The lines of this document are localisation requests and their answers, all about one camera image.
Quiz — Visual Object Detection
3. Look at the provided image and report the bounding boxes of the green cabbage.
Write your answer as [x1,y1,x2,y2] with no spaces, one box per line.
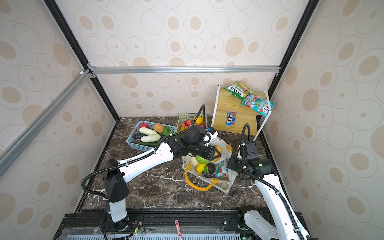
[196,156,210,165]

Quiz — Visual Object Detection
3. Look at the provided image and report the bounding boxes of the cream garlic bulb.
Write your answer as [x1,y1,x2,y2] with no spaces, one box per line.
[189,157,199,168]

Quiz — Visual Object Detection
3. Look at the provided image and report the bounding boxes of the long yellow fruit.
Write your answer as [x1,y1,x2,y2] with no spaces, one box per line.
[196,164,207,174]

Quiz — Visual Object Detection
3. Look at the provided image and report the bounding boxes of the dark passion fruit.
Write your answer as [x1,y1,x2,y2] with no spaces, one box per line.
[204,163,216,174]

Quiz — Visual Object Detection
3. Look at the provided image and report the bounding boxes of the white grocery bag yellow handles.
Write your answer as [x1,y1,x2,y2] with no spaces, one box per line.
[182,138,237,194]

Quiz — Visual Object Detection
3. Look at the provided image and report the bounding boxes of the orange mango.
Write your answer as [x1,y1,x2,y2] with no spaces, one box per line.
[212,146,223,163]

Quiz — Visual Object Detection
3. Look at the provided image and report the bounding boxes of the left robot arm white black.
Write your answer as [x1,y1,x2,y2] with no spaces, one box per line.
[81,122,221,223]

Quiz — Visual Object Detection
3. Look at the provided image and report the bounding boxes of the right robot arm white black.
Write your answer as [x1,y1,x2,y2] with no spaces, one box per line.
[229,124,313,240]

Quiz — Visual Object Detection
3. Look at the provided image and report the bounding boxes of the teal red candy bag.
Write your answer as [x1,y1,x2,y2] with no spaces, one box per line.
[242,94,275,117]

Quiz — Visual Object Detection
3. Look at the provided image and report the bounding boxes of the green candy bag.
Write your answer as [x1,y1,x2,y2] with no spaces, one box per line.
[225,81,254,101]

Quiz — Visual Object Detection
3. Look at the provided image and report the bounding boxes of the red strawberry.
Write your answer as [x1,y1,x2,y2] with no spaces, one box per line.
[184,119,192,126]

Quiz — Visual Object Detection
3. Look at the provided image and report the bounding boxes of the orange fruit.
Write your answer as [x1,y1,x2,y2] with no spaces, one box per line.
[195,116,204,126]

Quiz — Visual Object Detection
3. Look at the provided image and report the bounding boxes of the green plastic basket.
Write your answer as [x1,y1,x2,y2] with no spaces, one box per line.
[177,113,207,133]

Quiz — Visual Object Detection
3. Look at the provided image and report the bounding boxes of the green leaf vegetable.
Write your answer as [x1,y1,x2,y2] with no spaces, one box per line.
[161,126,174,138]

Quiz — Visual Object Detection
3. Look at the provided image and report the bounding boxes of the brown potato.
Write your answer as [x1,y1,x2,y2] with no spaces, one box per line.
[153,124,165,134]

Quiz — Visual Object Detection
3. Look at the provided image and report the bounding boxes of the white radish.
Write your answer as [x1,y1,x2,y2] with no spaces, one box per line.
[140,134,161,143]

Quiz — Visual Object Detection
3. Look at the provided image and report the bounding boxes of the blue m&m packet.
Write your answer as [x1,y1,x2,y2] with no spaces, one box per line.
[226,111,236,126]

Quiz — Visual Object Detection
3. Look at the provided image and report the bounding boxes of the green cucumber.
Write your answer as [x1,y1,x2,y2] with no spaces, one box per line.
[136,141,158,148]

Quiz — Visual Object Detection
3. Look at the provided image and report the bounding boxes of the small wooden side table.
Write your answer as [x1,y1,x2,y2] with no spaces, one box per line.
[211,86,264,137]

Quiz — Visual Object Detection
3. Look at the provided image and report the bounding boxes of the red tomato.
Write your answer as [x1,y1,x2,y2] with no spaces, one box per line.
[140,123,150,129]

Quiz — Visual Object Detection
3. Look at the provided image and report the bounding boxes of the blue plastic basket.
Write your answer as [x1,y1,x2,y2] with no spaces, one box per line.
[126,121,177,152]

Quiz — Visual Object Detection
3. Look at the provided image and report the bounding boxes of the horizontal aluminium bar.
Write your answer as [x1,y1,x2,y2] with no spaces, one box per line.
[91,66,280,74]

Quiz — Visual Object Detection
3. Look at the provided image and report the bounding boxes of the left diagonal aluminium bar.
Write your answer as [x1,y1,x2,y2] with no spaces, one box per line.
[1,70,91,175]

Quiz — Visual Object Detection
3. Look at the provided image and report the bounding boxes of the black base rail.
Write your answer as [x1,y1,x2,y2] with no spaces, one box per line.
[54,206,307,240]

